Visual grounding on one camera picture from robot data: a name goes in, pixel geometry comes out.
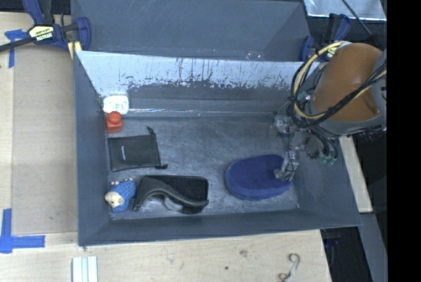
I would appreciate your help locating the grey metal bin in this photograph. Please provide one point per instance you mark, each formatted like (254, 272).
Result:
(204, 142)

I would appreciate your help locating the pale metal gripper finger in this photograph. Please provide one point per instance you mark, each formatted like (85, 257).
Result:
(283, 168)
(292, 171)

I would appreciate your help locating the dark blue oval sponge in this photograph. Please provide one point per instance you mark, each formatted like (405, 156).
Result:
(253, 177)

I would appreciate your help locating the grey metal hook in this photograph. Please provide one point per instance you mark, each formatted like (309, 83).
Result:
(292, 266)

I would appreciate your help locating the blue toy animal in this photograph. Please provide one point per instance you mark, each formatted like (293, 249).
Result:
(125, 192)

